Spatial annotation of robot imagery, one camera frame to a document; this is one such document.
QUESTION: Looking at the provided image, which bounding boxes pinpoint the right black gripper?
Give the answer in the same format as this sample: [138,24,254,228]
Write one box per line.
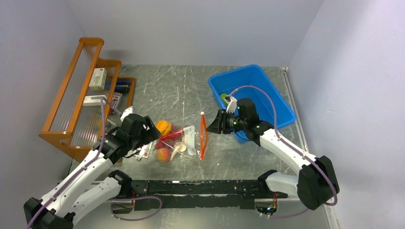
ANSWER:
[206,109,247,134]

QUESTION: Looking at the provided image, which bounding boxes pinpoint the yellow fake bell pepper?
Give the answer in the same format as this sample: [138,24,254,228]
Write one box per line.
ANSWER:
[155,120,172,136]

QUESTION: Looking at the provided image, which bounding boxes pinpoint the clear zip top bag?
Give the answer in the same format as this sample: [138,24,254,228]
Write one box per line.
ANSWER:
[154,112,208,162]

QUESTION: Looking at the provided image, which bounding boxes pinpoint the green fake fruit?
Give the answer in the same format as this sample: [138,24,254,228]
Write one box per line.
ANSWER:
[220,93,228,106]

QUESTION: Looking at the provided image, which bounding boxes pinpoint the red fake chili pepper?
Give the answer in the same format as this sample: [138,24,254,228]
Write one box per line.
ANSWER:
[160,130,183,141]

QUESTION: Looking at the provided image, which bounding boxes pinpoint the blue plastic bin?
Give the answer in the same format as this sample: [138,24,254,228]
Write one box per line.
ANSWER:
[208,64,296,130]

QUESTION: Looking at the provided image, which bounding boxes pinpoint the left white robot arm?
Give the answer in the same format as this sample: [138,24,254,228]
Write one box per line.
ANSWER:
[23,113,160,229]

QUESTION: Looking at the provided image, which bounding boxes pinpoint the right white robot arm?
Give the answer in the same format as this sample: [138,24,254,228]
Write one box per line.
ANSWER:
[205,97,340,210]

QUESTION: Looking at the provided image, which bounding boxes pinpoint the fake peach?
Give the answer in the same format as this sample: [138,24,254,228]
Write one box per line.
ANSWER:
[156,148,171,162]

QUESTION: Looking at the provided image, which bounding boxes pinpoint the fake mushroom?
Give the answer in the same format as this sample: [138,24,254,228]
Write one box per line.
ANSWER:
[170,142,187,161]

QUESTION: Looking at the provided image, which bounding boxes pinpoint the white blister pack card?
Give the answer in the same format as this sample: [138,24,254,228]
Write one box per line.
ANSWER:
[135,143,153,161]

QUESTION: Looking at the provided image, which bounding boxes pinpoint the blue marker pens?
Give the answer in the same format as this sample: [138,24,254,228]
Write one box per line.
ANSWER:
[114,80,132,94]

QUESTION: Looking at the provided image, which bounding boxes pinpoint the white flat device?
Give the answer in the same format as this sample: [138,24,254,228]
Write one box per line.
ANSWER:
[83,95,107,106]

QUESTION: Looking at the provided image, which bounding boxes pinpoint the orange wooden rack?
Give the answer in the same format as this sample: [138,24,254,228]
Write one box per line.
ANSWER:
[39,37,136,162]

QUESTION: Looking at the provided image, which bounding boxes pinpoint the white box with red label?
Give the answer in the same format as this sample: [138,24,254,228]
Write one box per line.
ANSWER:
[89,68,107,90]

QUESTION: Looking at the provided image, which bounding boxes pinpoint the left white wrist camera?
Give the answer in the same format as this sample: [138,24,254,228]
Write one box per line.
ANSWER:
[120,106,134,122]

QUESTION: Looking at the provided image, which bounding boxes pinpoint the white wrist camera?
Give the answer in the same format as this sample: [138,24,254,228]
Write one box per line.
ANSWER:
[225,96,237,114]
[120,106,134,122]

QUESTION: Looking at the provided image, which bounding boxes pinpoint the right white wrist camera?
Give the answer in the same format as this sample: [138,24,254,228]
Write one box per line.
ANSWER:
[225,96,237,114]

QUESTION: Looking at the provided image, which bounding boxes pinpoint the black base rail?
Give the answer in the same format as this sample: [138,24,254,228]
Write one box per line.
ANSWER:
[118,179,287,209]

